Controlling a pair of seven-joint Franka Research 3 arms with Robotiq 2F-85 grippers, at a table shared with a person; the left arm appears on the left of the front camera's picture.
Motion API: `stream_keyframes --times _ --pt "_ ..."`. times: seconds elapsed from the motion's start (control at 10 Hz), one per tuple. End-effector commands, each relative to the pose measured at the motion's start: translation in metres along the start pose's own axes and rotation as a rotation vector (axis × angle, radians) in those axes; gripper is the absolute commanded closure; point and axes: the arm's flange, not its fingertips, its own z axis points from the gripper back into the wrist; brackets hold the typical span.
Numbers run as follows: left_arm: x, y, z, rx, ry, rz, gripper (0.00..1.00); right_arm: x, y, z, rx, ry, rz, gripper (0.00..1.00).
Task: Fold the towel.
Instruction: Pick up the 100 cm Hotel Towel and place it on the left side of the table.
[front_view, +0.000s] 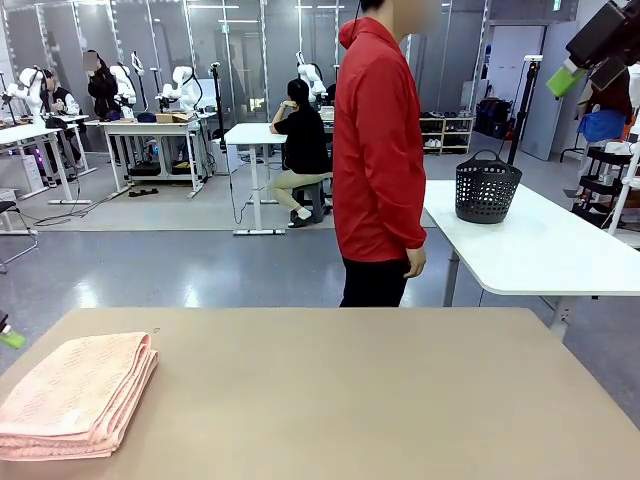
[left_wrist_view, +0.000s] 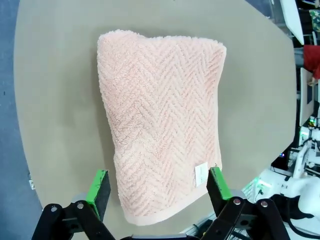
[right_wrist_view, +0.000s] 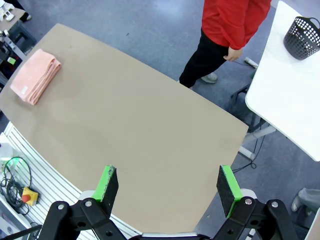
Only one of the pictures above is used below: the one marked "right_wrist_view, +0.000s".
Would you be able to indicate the person in grey trousers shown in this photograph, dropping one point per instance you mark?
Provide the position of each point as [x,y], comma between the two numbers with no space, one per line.
[306,198]

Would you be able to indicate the pink terry towel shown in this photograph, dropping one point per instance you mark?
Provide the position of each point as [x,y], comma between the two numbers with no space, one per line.
[35,75]

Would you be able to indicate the person in red jacket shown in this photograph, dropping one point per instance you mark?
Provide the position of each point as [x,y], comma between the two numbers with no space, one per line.
[225,20]

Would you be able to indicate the person's left forearm red sleeve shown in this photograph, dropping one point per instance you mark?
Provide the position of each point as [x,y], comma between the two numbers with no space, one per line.
[241,32]

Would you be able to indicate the white slatted table frame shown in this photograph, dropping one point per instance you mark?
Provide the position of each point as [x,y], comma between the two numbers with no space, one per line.
[50,175]

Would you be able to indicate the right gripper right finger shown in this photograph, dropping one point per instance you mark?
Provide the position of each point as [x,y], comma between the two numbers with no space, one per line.
[228,195]

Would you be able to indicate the white floor power strip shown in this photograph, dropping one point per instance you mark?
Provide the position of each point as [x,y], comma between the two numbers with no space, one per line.
[250,62]

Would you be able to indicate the dark perforated plastic basket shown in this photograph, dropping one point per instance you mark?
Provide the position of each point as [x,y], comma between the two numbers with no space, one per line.
[300,42]

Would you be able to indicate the person's left hand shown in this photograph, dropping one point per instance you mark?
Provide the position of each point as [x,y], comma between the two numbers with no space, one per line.
[233,53]

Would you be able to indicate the large white table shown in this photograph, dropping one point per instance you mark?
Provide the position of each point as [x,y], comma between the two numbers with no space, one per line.
[287,100]

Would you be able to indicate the grey plastic stool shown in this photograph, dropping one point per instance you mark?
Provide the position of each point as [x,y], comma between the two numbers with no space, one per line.
[23,36]

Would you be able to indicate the yellow emergency stop box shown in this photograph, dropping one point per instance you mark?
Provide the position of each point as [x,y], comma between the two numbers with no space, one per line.
[30,196]

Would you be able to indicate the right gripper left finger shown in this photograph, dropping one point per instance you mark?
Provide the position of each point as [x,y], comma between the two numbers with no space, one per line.
[105,195]

